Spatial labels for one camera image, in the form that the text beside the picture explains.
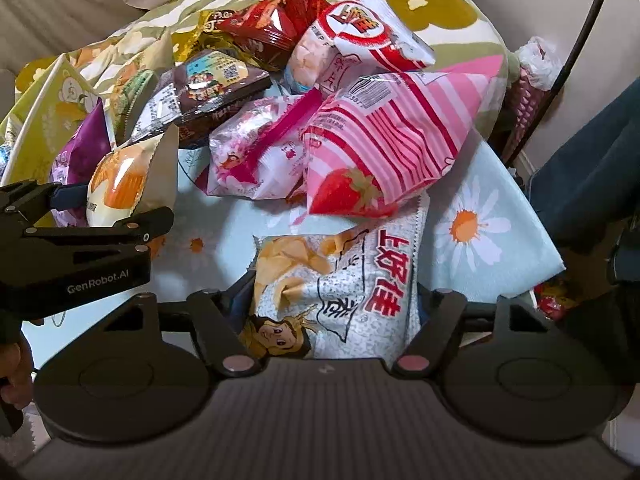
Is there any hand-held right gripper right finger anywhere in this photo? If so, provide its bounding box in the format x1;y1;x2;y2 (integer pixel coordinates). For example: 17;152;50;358
392;282;551;379

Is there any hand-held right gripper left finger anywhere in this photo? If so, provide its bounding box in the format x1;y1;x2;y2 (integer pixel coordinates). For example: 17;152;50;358
102;270;262;379

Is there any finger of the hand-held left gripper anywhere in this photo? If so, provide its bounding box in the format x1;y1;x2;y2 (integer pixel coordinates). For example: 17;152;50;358
0;181;91;231
22;206;176;257

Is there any cream orange snack packet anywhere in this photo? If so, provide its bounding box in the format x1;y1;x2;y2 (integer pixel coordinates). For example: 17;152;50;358
86;124;182;229

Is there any yellow-green storage box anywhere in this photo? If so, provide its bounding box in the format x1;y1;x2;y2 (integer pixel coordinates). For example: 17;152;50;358
0;54;104;187

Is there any white cartoon snack packet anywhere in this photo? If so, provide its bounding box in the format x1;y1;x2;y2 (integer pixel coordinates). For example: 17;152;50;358
239;192;432;362

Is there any pink striped strawberry snack packet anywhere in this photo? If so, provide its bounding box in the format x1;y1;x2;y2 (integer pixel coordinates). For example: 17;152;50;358
301;54;507;219

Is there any person's left hand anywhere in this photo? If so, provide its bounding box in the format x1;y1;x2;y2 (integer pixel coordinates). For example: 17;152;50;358
0;335;35;413

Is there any purple snack packet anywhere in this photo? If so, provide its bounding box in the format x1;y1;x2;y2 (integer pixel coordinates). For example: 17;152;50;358
49;99;115;229

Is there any light blue daisy cloth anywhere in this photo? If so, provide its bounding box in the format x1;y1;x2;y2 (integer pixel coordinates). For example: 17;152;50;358
30;135;567;361

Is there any small red snack packet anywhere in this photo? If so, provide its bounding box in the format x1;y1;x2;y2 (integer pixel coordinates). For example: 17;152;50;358
533;281;572;323

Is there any green and cream snack packet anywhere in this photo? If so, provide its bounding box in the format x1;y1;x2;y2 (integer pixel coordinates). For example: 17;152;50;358
106;29;174;145

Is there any pink and white snack packet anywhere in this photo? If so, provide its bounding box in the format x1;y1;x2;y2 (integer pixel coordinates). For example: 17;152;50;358
206;91;322;202

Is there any brown snack packet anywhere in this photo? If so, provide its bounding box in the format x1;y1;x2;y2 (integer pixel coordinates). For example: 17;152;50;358
129;49;274;150

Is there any gold snack packet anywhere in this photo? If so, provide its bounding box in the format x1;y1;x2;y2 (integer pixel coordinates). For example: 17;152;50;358
171;9;242;69

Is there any person's dark trouser leg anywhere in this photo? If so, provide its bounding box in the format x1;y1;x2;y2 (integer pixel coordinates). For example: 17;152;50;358
526;86;640;262

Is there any maroon patterned bag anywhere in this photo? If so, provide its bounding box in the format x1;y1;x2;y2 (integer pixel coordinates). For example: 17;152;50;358
501;66;552;164

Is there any dark red snack packet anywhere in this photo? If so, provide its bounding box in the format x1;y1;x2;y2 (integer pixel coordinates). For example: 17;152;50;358
214;0;327;72

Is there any clear plastic bag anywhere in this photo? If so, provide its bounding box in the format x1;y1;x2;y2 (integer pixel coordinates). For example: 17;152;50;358
514;35;566;93

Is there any red and white snack packet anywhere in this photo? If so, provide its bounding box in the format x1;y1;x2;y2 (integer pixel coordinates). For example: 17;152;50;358
286;0;437;100

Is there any green striped floral blanket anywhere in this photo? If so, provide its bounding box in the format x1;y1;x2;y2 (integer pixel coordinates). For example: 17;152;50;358
14;0;512;137

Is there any black curved pole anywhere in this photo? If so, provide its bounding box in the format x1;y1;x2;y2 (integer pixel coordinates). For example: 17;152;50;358
551;0;622;97

